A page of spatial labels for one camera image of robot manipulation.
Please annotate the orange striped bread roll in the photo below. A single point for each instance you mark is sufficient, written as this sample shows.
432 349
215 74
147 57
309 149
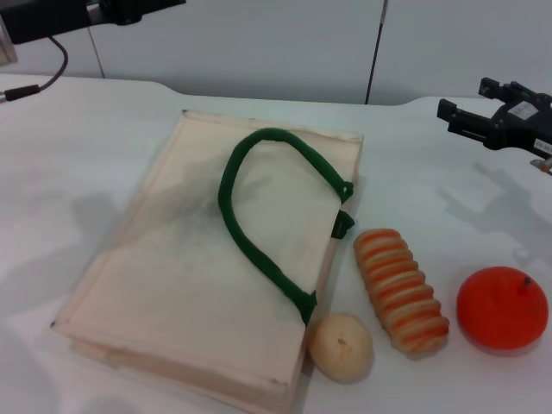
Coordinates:
399 293

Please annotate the orange toy tangerine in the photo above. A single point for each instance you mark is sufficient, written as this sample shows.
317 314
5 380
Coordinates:
500 310

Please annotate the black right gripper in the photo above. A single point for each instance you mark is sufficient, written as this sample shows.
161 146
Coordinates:
524 125

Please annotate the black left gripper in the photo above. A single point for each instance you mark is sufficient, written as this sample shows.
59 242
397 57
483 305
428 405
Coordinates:
47 19

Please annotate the beige round toy fruit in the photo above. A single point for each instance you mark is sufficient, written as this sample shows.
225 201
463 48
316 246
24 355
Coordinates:
340 348

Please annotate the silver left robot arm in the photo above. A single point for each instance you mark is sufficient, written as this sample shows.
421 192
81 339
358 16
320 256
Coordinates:
6 47

